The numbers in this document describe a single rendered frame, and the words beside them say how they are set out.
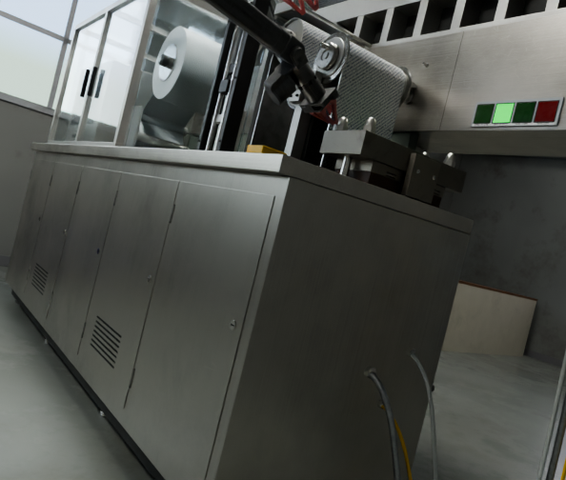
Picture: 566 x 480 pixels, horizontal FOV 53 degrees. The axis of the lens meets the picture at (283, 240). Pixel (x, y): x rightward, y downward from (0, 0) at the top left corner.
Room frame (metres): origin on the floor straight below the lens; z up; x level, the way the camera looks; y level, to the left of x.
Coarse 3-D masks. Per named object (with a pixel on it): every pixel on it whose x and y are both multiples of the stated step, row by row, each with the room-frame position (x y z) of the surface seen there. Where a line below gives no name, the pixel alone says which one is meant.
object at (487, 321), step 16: (464, 288) 5.60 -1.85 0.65; (480, 288) 5.81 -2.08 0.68; (464, 304) 5.65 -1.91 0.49; (480, 304) 5.87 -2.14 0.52; (496, 304) 6.10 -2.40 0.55; (512, 304) 6.34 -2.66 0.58; (528, 304) 6.62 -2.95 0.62; (464, 320) 5.71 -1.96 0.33; (480, 320) 5.93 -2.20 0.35; (496, 320) 6.17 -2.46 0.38; (512, 320) 6.41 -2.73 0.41; (528, 320) 6.69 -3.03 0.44; (448, 336) 5.55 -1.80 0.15; (464, 336) 5.76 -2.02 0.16; (480, 336) 5.99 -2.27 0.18; (496, 336) 6.23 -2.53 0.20; (512, 336) 6.48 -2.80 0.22; (480, 352) 6.05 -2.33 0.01; (496, 352) 6.29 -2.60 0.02; (512, 352) 6.55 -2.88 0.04
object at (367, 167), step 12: (336, 168) 1.51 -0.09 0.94; (360, 168) 1.44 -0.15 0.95; (372, 168) 1.41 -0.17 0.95; (384, 168) 1.43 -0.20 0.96; (360, 180) 1.43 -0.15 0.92; (372, 180) 1.42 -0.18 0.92; (384, 180) 1.44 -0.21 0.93; (396, 180) 1.46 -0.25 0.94; (396, 192) 1.47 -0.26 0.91; (432, 204) 1.55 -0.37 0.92
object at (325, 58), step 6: (330, 42) 1.58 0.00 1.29; (330, 48) 1.57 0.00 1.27; (336, 48) 1.57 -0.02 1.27; (318, 54) 1.61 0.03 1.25; (324, 54) 1.59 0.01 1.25; (330, 54) 1.57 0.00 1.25; (336, 54) 1.56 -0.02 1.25; (318, 60) 1.60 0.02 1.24; (324, 60) 1.59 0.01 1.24; (330, 60) 1.56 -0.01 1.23; (318, 66) 1.60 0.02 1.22; (324, 66) 1.58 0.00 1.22; (330, 66) 1.57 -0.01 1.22
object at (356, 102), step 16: (352, 80) 1.57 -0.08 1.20; (352, 96) 1.58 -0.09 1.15; (368, 96) 1.61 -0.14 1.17; (384, 96) 1.65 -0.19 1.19; (336, 112) 1.56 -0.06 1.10; (352, 112) 1.59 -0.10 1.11; (368, 112) 1.62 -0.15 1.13; (384, 112) 1.66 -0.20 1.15; (352, 128) 1.60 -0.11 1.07; (384, 128) 1.66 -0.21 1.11
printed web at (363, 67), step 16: (304, 32) 1.75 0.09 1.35; (320, 32) 1.80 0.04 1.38; (352, 48) 1.57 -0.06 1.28; (272, 64) 1.86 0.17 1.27; (352, 64) 1.56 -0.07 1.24; (368, 64) 1.60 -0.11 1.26; (384, 64) 1.64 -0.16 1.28; (368, 80) 1.60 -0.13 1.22; (384, 80) 1.64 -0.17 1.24; (400, 80) 1.68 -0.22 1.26; (400, 96) 1.68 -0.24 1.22; (272, 112) 1.89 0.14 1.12; (288, 112) 1.92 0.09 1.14; (256, 128) 1.86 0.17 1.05; (272, 128) 1.90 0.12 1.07; (288, 128) 1.93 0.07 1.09; (256, 144) 1.87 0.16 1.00; (272, 144) 1.91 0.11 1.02
